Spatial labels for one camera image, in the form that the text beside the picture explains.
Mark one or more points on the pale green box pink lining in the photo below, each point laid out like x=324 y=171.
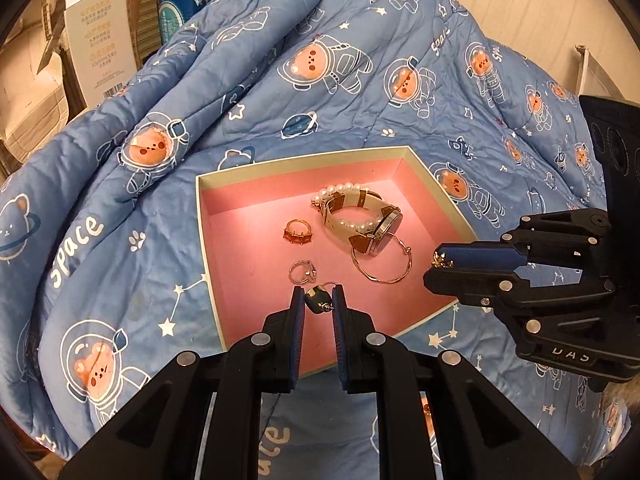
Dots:
x=250 y=220

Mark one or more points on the blue tissue pack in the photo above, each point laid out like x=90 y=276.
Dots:
x=180 y=10

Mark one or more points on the dark green pendant earring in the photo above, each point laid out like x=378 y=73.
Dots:
x=316 y=301

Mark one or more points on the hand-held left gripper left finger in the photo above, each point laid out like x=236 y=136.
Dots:
x=298 y=332

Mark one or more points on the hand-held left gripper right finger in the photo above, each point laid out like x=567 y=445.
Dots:
x=340 y=332

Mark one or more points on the tall white carton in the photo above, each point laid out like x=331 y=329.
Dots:
x=100 y=35

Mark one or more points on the louvred wardrobe doors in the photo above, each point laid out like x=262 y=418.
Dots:
x=150 y=5

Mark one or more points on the thin rose gold bangle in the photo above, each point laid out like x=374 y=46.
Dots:
x=372 y=276

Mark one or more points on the small gold earring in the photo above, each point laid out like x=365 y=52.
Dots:
x=443 y=260

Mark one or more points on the blue astronaut bear printed blanket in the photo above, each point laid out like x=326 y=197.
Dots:
x=250 y=110

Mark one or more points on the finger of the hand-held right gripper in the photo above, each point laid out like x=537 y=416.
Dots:
x=475 y=255
x=475 y=287

